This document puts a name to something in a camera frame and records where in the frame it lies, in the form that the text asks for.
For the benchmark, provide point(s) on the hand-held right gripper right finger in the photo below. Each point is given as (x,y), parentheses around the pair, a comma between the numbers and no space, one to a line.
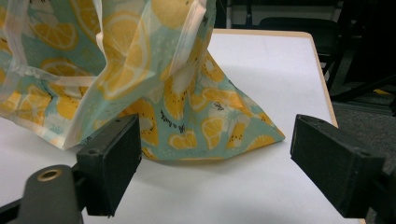
(336,161)

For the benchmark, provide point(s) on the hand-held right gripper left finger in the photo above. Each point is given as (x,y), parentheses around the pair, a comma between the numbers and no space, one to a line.
(109,161)

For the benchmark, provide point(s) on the lemon print tote bag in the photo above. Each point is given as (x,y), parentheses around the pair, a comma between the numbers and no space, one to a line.
(218,124)

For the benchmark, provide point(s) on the black metal stand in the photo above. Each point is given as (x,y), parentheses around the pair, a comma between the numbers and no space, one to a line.
(358,90)

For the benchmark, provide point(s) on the black folding chair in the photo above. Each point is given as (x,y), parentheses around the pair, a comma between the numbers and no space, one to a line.
(299,31)

